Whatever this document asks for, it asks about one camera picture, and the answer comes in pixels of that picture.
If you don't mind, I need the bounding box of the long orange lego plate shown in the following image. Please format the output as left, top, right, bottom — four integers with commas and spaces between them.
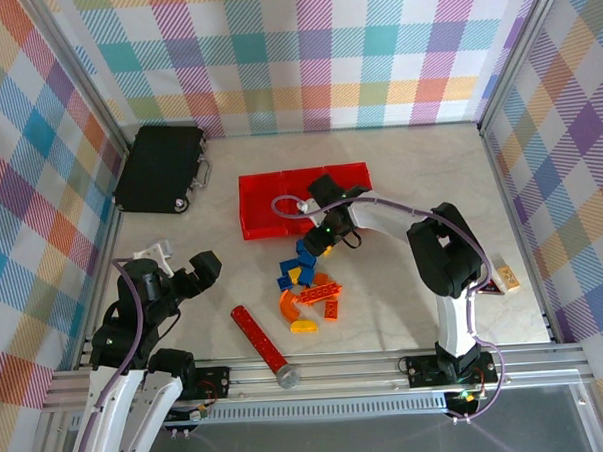
297, 279, 345, 305

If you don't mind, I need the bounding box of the orange curved lego piece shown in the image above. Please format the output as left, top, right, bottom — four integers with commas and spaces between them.
277, 289, 307, 323

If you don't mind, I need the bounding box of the yellow arched lego piece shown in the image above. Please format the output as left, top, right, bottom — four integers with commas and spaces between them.
289, 318, 320, 336

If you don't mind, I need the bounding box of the red glitter tube silver cap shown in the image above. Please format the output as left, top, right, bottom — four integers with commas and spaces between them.
228, 301, 301, 393

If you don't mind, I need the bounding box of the black carrying case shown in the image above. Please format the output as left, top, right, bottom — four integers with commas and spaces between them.
109, 121, 217, 219

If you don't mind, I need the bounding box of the plaid cloth backdrop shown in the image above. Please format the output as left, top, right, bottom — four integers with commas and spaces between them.
0, 0, 140, 452
476, 0, 603, 452
53, 0, 553, 146

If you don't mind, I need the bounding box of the small wooden block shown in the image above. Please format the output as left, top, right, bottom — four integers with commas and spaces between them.
493, 264, 522, 295

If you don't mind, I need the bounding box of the grey metal plate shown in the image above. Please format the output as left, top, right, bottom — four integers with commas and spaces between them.
139, 405, 598, 452

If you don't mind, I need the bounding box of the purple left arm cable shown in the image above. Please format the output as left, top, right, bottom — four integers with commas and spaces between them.
62, 256, 152, 452

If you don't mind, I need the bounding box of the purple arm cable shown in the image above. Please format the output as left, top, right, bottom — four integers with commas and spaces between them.
62, 256, 152, 452
270, 185, 507, 431

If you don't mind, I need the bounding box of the aluminium table side rail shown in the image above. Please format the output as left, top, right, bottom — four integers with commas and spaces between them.
476, 117, 563, 349
62, 142, 142, 372

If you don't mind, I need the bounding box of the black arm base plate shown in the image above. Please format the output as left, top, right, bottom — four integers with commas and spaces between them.
195, 364, 234, 401
404, 351, 501, 389

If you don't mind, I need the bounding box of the small electronics board with wires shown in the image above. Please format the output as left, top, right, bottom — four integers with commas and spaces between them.
187, 403, 215, 423
447, 387, 486, 412

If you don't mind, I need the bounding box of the aluminium frame rail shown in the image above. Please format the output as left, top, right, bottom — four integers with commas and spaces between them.
39, 343, 598, 414

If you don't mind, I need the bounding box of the grey slotted cable duct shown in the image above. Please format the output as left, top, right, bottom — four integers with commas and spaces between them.
178, 397, 454, 427

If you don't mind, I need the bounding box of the aluminium frame post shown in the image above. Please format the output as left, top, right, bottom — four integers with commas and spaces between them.
470, 0, 579, 135
18, 0, 132, 162

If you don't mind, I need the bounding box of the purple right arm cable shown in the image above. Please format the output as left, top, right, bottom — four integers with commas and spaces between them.
270, 185, 507, 431

